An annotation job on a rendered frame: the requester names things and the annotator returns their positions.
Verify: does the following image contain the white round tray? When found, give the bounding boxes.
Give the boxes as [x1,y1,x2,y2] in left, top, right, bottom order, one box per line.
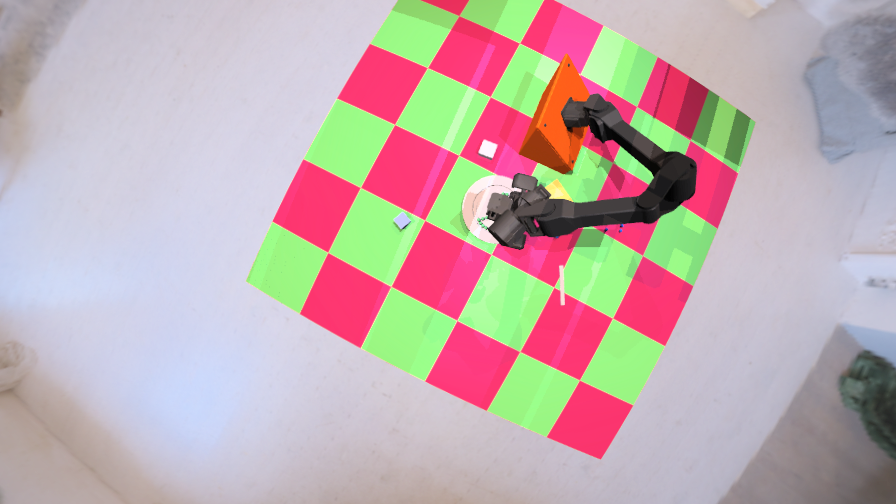
[462,175,522,244]

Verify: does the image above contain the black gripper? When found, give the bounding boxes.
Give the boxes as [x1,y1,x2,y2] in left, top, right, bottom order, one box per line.
[507,173,538,250]

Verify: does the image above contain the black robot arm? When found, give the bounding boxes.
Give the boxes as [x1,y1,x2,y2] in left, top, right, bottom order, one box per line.
[486,93,697,247]

